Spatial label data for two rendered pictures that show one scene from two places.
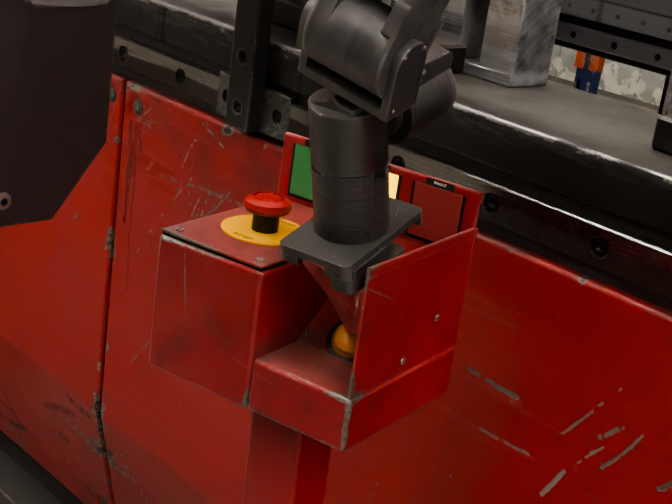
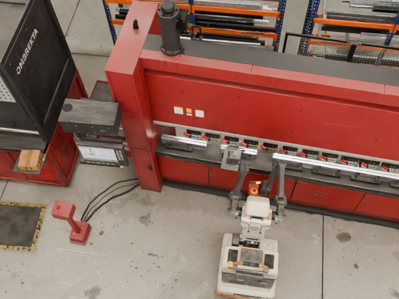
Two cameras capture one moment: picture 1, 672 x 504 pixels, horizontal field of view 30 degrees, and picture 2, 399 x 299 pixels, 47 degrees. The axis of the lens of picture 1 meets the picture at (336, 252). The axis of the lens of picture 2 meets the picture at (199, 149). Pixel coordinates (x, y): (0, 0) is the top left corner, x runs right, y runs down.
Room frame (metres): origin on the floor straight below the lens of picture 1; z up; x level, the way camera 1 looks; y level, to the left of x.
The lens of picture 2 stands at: (-0.53, 1.60, 5.24)
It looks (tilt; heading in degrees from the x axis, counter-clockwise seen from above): 60 degrees down; 329
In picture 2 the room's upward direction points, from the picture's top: 3 degrees counter-clockwise
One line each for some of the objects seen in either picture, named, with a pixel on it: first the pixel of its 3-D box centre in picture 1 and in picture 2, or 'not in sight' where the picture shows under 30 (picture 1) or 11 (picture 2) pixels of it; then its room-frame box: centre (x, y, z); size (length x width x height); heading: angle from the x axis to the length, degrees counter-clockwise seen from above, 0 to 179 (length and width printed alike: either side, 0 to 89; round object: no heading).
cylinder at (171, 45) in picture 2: not in sight; (179, 26); (1.91, 0.29, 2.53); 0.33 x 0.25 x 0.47; 45
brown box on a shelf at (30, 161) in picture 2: not in sight; (28, 159); (2.50, 1.91, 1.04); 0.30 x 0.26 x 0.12; 48
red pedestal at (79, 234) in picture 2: not in sight; (71, 222); (1.93, 1.86, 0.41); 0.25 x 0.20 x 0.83; 135
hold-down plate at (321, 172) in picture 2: not in sight; (326, 172); (0.68, -0.66, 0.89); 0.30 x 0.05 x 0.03; 45
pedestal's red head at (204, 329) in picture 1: (312, 279); (258, 191); (0.96, 0.02, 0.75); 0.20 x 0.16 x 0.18; 58
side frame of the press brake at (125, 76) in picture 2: not in sight; (148, 111); (2.25, 0.57, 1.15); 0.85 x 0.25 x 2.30; 135
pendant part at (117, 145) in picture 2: not in sight; (104, 150); (1.91, 1.23, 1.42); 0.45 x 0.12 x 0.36; 50
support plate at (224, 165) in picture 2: not in sight; (231, 159); (1.33, 0.11, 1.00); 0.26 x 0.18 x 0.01; 135
